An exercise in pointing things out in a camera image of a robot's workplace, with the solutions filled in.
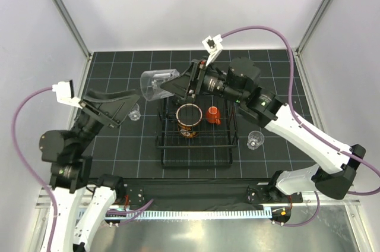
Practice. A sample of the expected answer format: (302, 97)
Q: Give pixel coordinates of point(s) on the small clear plastic cup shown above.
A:
(135, 113)

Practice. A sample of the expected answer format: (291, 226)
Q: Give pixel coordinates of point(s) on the black red skull mug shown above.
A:
(189, 117)

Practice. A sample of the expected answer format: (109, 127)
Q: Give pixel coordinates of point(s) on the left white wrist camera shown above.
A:
(64, 91)

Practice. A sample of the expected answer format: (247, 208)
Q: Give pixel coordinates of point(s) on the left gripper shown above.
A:
(110, 108)

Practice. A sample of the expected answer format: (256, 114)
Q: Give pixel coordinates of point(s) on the white slotted cable duct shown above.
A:
(155, 215)

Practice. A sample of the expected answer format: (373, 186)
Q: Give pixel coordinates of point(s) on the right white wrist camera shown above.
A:
(213, 46)

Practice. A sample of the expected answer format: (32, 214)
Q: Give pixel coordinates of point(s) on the black grid mat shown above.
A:
(130, 151)

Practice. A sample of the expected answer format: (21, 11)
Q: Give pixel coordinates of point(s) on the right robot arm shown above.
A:
(333, 172)

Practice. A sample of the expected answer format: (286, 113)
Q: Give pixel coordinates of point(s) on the right aluminium frame post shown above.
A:
(316, 19)

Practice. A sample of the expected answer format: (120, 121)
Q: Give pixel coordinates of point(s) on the left aluminium frame post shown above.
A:
(62, 10)

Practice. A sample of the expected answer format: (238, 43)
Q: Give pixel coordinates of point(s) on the large clear plastic cup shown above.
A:
(150, 82)

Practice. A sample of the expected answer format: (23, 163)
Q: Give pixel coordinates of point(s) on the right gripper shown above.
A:
(182, 84)

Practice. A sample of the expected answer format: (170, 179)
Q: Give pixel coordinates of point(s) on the black wire dish rack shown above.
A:
(196, 139)

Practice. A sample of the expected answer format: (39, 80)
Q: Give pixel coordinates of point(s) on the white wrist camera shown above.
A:
(213, 46)
(64, 91)

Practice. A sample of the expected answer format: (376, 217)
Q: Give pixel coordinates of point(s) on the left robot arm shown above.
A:
(70, 168)

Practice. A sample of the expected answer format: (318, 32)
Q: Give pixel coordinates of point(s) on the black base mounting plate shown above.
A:
(205, 195)

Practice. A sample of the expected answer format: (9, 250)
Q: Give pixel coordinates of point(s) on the small orange cup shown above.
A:
(213, 115)

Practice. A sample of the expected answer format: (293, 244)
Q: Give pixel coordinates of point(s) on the aluminium frame post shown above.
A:
(62, 10)
(316, 19)

